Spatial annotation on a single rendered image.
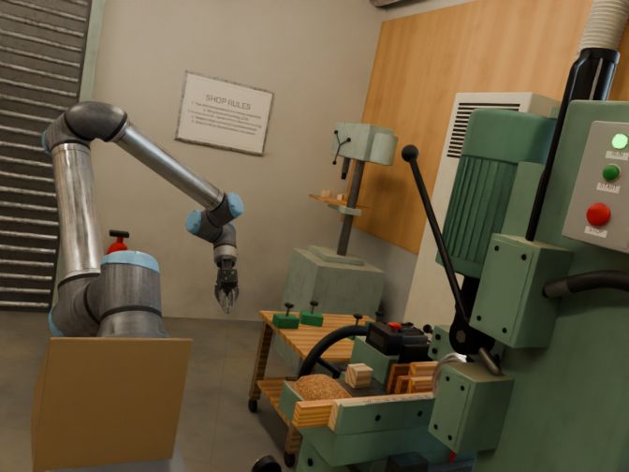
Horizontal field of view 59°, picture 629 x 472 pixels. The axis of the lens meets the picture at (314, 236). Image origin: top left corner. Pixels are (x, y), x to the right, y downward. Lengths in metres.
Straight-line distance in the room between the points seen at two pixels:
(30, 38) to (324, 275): 2.20
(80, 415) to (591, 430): 1.04
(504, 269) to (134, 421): 0.95
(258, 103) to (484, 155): 3.08
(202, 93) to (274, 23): 0.70
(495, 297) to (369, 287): 2.68
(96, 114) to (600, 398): 1.52
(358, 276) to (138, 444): 2.23
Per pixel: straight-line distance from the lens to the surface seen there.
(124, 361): 1.38
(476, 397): 0.91
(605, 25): 2.73
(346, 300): 3.47
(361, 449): 1.06
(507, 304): 0.86
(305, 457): 1.26
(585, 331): 0.89
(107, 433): 1.46
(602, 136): 0.83
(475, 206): 1.06
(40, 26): 3.81
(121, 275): 1.48
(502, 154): 1.05
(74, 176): 1.81
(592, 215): 0.80
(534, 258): 0.83
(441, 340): 1.17
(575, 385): 0.90
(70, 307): 1.61
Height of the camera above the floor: 1.37
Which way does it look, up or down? 9 degrees down
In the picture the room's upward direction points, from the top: 11 degrees clockwise
